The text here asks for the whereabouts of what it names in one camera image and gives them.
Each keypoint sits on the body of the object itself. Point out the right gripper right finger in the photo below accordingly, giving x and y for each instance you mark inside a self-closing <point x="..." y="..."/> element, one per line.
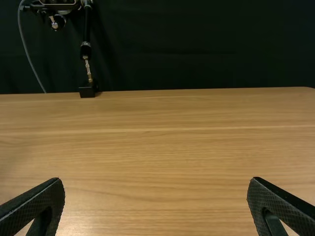
<point x="278" y="204"/>

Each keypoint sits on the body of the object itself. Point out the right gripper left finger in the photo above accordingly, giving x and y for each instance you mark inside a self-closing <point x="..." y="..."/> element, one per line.
<point x="32" y="209"/>

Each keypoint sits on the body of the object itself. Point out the black clamp stand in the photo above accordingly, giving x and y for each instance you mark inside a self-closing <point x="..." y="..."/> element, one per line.
<point x="87" y="92"/>

